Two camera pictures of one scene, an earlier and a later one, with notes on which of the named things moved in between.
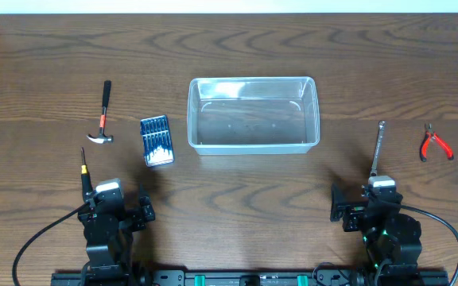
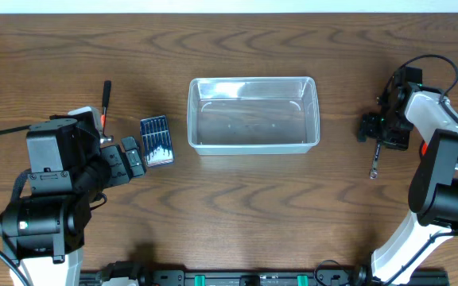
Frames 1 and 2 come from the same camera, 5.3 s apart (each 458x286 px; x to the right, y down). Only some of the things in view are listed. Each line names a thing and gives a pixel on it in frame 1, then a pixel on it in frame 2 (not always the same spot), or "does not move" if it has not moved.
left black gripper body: x=118 y=210 -> x=117 y=168
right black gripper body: x=356 y=210 -> x=374 y=129
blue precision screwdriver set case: x=158 y=149 does not move
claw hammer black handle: x=102 y=137 does not move
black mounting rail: x=250 y=277 does not move
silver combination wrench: x=382 y=124 does not move
